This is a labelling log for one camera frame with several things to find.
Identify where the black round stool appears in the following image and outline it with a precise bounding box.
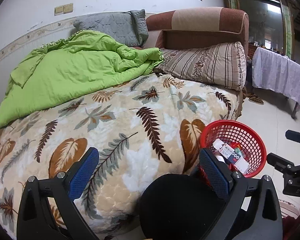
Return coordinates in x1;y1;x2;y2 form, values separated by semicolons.
139;173;230;240

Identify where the table with white cloth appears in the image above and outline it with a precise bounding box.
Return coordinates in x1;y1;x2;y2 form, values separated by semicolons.
251;47;300;119

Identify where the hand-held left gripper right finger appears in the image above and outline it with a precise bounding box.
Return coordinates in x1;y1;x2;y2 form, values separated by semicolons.
199;148;283;240

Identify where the red plastic basket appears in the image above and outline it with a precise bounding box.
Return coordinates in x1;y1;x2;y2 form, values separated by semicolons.
199;120;267;179

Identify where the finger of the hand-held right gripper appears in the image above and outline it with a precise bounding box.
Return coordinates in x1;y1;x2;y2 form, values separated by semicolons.
267;152;294;173
285;129;300;145

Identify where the patterned floor rug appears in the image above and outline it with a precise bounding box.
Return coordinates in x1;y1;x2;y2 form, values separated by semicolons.
277;199;300;219

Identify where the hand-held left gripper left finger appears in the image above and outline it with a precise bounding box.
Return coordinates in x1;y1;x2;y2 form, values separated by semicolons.
16;147;100;240

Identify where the grey quilted pillow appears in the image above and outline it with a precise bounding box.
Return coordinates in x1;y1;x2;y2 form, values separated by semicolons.
73;9;149;47

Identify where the green quilt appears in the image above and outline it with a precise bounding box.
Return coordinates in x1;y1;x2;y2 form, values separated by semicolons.
0;30;165;130

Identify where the striped beige pillow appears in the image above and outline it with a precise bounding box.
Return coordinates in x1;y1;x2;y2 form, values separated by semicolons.
154;41;247;92

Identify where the leaf print beige blanket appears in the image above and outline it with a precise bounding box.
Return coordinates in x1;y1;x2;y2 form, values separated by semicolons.
0;74;243;240

